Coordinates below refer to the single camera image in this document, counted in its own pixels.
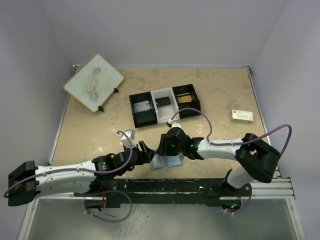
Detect silver VIP card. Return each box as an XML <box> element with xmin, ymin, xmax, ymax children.
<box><xmin>133</xmin><ymin>100</ymin><xmax>151</xmax><ymax>113</ymax></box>

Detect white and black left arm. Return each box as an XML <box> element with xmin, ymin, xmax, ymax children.
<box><xmin>4</xmin><ymin>141</ymin><xmax>156</xmax><ymax>207</ymax></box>

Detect black bin left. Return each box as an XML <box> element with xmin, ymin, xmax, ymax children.
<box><xmin>129</xmin><ymin>91</ymin><xmax>158</xmax><ymax>128</ymax></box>

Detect gold card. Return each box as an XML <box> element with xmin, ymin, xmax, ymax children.
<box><xmin>177</xmin><ymin>95</ymin><xmax>193</xmax><ymax>104</ymax></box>

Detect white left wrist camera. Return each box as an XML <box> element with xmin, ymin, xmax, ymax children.
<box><xmin>117</xmin><ymin>129</ymin><xmax>136</xmax><ymax>149</ymax></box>

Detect green leather card holder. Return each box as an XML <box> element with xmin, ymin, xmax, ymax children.
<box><xmin>150</xmin><ymin>154</ymin><xmax>184</xmax><ymax>171</ymax></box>

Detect black bin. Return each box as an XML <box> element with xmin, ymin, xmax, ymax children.
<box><xmin>172</xmin><ymin>84</ymin><xmax>201</xmax><ymax>119</ymax></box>
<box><xmin>129</xmin><ymin>91</ymin><xmax>158</xmax><ymax>128</ymax></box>

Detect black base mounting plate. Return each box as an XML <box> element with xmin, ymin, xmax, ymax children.
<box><xmin>73</xmin><ymin>177</ymin><xmax>252</xmax><ymax>210</ymax></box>

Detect black card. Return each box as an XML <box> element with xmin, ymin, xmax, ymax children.
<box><xmin>155</xmin><ymin>96</ymin><xmax>171</xmax><ymax>108</ymax></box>

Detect yellow rimmed whiteboard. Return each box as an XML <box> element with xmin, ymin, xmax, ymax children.
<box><xmin>63</xmin><ymin>54</ymin><xmax>125</xmax><ymax>113</ymax></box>

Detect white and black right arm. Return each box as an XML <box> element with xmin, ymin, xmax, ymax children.
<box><xmin>155</xmin><ymin>127</ymin><xmax>281</xmax><ymax>196</ymax></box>

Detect white card box red logo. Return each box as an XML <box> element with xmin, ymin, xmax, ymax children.
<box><xmin>230</xmin><ymin>109</ymin><xmax>254</xmax><ymax>123</ymax></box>

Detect black bin right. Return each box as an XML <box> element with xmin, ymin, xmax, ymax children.
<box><xmin>172</xmin><ymin>84</ymin><xmax>201</xmax><ymax>119</ymax></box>

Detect white middle bin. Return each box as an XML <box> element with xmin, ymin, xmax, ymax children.
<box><xmin>150</xmin><ymin>87</ymin><xmax>179</xmax><ymax>124</ymax></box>

